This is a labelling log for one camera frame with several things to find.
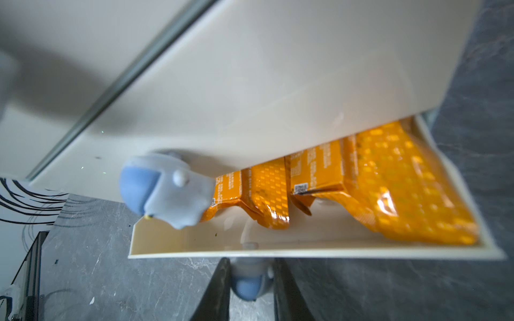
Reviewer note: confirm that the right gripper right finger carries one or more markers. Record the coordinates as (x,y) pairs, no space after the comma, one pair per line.
(289,303)

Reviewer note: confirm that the cream drawer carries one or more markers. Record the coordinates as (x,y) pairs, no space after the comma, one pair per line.
(73,58)
(252,81)
(171,199)

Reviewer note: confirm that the orange cookie packet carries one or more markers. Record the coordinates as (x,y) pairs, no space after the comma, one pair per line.
(390,181)
(261,191)

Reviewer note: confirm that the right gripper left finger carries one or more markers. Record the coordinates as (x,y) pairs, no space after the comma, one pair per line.
(215,302)

